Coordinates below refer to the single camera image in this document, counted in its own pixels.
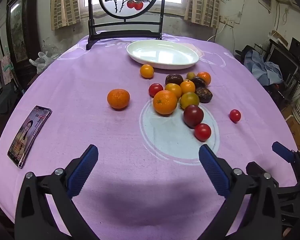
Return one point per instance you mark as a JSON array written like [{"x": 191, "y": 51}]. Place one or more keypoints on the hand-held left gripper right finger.
[{"x": 215, "y": 172}]

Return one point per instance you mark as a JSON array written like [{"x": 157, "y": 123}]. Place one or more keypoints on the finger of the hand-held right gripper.
[
  {"x": 282, "y": 151},
  {"x": 255, "y": 168}
]

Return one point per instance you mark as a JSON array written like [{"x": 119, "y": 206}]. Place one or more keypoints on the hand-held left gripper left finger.
[{"x": 82, "y": 172}]

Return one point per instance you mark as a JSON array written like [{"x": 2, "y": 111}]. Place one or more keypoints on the red cherry tomato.
[
  {"x": 155, "y": 89},
  {"x": 235, "y": 115},
  {"x": 202, "y": 132}
]

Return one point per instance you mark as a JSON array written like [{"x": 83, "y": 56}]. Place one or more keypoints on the dark purple tomato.
[{"x": 193, "y": 116}]

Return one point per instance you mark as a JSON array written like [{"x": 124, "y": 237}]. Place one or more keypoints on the green yellow tomato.
[{"x": 189, "y": 100}]

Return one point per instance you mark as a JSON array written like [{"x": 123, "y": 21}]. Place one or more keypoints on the dark brown water chestnut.
[
  {"x": 204, "y": 95},
  {"x": 199, "y": 82},
  {"x": 174, "y": 78}
]

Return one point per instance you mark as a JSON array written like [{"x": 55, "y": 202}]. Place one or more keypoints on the mandarin orange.
[
  {"x": 205, "y": 77},
  {"x": 165, "y": 102},
  {"x": 118, "y": 99}
]

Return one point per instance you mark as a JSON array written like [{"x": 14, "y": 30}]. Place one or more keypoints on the orange cherry tomato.
[
  {"x": 173, "y": 88},
  {"x": 187, "y": 86},
  {"x": 147, "y": 71}
]

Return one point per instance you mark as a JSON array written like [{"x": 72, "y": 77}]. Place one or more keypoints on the white oval plate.
[{"x": 162, "y": 53}]

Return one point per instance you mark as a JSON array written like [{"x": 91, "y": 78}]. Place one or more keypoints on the cardboard box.
[{"x": 298, "y": 135}]

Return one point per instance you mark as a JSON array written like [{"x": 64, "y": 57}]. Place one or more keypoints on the purple printed tablecloth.
[{"x": 102, "y": 130}]

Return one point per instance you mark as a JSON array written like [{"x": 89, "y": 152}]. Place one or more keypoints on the smartphone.
[{"x": 28, "y": 136}]

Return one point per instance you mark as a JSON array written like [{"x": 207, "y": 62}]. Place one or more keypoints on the blue cloth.
[{"x": 263, "y": 67}]

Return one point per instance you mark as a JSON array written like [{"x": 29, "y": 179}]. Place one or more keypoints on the computer monitor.
[{"x": 282, "y": 63}]

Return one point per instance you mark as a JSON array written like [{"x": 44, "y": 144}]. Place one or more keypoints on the yellow brown longan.
[{"x": 190, "y": 75}]

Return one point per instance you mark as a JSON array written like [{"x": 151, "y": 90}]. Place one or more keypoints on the black speaker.
[{"x": 297, "y": 47}]

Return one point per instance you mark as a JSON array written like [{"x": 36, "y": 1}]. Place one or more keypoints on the black hat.
[{"x": 243, "y": 51}]

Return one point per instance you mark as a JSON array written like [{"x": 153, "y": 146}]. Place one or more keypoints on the white plastic bag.
[{"x": 43, "y": 60}]

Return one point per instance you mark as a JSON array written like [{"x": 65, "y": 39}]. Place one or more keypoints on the dark wooden cabinet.
[{"x": 21, "y": 30}]

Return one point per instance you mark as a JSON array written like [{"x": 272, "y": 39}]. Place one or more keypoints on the beige patterned curtain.
[
  {"x": 202, "y": 2},
  {"x": 65, "y": 3}
]

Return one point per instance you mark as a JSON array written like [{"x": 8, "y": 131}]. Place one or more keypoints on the black framed persimmon painting screen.
[{"x": 126, "y": 0}]

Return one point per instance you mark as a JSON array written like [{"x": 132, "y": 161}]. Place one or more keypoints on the wall socket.
[{"x": 227, "y": 21}]

